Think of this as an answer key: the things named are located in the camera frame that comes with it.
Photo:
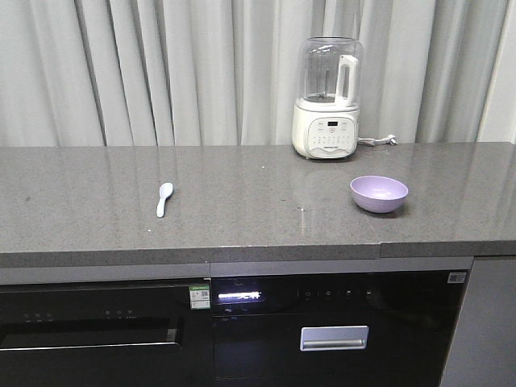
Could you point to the white blender with clear jar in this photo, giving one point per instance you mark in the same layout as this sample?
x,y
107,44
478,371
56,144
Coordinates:
x,y
327,106

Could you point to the black dishwasher with silver handle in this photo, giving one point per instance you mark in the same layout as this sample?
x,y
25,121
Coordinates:
x,y
343,329

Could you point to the purple plastic bowl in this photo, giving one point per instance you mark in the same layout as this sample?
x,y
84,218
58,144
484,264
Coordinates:
x,y
378,194

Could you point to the white QR code sticker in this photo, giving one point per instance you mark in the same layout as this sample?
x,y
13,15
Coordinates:
x,y
457,277

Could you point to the white pleated curtain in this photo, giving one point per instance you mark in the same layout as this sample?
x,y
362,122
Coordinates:
x,y
155,73

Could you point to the light blue plastic spoon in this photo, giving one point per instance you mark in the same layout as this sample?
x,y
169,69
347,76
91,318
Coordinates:
x,y
165,192

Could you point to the black built-in oven left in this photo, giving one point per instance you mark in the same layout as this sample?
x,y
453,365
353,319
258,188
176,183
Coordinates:
x,y
114,333

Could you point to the green white energy label sticker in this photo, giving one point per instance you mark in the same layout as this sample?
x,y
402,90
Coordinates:
x,y
199,297

